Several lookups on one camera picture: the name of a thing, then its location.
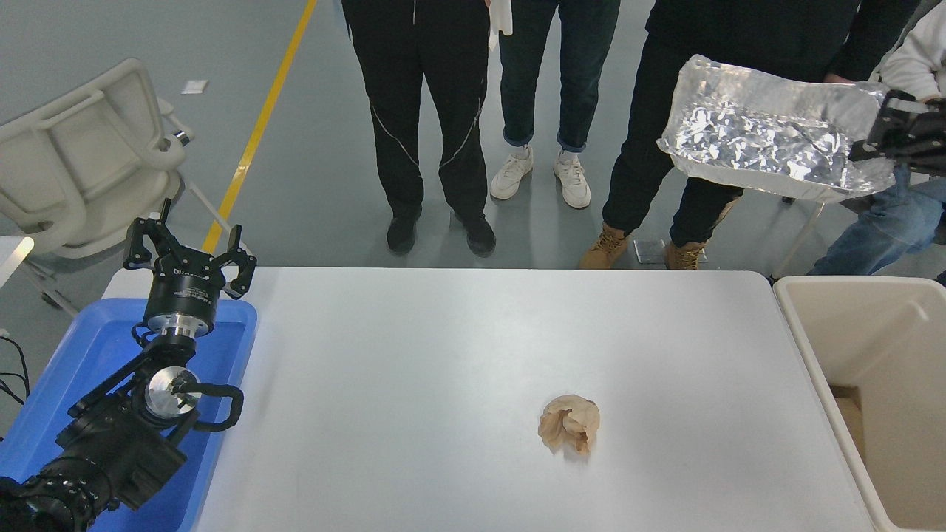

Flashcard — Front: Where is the silver foil tray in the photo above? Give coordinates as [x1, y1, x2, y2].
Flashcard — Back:
[657, 54, 899, 204]

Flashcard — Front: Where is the metal floor plate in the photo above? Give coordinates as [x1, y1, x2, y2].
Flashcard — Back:
[633, 238, 707, 265]

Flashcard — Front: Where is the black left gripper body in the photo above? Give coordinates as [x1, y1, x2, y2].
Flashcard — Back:
[145, 250, 226, 321]

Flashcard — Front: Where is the blue plastic tray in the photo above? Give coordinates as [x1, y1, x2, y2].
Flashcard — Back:
[0, 298, 258, 532]

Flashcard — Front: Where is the black cable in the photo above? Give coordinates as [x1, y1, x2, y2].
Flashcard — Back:
[0, 336, 30, 406]

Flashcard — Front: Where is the white wheeled chair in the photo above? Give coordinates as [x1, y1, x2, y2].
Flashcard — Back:
[770, 194, 828, 278]

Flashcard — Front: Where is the seated person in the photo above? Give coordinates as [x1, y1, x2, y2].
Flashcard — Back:
[807, 4, 946, 276]

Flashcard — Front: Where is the white sheet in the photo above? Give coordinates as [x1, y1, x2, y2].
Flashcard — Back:
[488, 0, 514, 51]

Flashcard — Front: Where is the large pale bin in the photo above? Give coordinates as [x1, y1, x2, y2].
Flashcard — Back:
[772, 275, 946, 532]

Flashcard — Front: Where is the crumpled tan paper ball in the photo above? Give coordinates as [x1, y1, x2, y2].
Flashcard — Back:
[537, 395, 601, 455]

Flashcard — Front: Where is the white folded plastic chair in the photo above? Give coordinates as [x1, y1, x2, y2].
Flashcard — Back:
[0, 58, 248, 311]

